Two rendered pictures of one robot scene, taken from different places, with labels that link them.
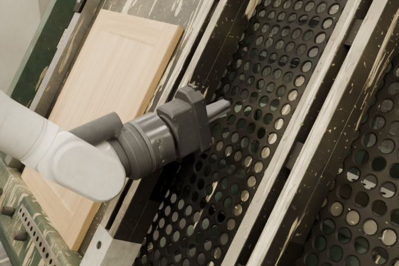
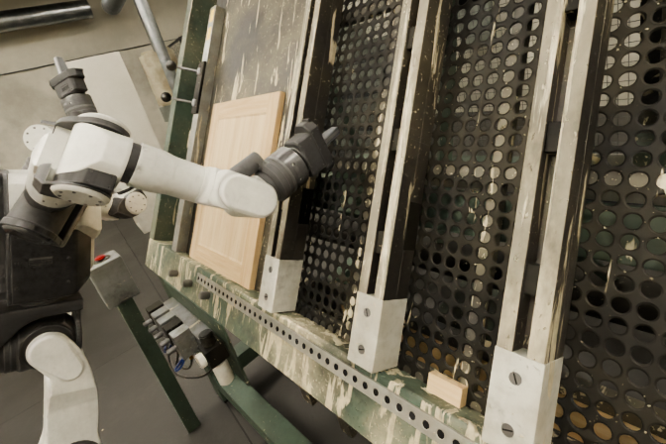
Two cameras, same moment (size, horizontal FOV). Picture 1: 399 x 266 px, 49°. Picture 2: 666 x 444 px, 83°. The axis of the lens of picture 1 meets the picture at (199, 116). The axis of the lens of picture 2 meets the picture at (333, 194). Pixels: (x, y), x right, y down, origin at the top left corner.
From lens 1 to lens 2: 0.14 m
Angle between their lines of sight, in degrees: 3
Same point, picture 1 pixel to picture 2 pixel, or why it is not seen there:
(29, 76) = not seen: hidden behind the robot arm
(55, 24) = (179, 131)
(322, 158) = (415, 134)
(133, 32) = (246, 110)
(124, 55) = (245, 130)
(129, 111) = not seen: hidden behind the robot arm
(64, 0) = (180, 110)
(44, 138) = (208, 177)
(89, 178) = (250, 199)
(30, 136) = (197, 178)
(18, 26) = not seen: hidden behind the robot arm
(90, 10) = (205, 108)
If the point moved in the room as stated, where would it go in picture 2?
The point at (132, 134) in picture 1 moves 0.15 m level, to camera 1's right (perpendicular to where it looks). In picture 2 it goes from (272, 164) to (348, 141)
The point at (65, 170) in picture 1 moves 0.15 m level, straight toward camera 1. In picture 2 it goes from (231, 197) to (254, 221)
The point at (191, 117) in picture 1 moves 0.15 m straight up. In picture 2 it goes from (311, 142) to (290, 67)
